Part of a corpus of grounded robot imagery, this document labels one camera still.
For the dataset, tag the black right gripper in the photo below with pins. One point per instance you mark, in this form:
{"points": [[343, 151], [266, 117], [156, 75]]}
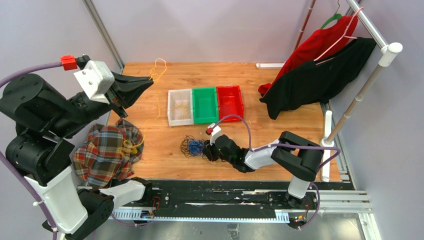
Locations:
{"points": [[209, 151]]}

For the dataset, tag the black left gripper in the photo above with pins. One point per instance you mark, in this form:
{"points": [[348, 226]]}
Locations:
{"points": [[120, 91]]}

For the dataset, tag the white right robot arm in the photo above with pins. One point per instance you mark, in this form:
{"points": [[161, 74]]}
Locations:
{"points": [[297, 155]]}

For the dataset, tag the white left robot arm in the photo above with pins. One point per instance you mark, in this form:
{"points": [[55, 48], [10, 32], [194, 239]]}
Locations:
{"points": [[39, 155]]}

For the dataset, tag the green plastic bin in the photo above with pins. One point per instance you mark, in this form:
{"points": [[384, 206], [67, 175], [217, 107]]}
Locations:
{"points": [[205, 105]]}

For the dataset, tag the red plastic bin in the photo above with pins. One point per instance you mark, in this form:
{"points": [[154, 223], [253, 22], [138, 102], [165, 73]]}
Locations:
{"points": [[230, 101]]}

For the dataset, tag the white translucent plastic bin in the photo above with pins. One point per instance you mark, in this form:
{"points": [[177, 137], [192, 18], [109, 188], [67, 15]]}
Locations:
{"points": [[180, 107]]}

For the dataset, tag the plaid cloth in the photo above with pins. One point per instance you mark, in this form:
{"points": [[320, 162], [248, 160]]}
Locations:
{"points": [[108, 153]]}

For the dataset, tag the black shirt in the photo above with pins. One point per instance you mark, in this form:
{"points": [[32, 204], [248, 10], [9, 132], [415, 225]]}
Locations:
{"points": [[320, 81]]}

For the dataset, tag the red shirt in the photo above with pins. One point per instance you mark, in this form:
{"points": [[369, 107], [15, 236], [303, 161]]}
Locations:
{"points": [[314, 46]]}

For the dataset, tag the pink hanger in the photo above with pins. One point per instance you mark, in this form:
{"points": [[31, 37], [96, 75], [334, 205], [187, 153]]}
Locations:
{"points": [[342, 36]]}

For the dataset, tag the green hanger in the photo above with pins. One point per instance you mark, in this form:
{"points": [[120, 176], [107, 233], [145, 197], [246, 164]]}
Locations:
{"points": [[335, 17]]}

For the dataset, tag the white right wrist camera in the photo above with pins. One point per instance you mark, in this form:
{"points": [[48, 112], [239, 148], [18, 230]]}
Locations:
{"points": [[213, 131]]}

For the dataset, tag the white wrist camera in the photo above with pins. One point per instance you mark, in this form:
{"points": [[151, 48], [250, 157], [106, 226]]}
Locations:
{"points": [[213, 131], [95, 79]]}

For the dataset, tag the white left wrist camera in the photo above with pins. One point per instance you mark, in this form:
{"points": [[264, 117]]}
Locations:
{"points": [[95, 79]]}

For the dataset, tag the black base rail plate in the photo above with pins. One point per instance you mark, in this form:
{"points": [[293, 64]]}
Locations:
{"points": [[225, 200]]}

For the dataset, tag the grey corner wall post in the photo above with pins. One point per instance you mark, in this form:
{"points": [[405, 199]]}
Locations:
{"points": [[96, 18]]}

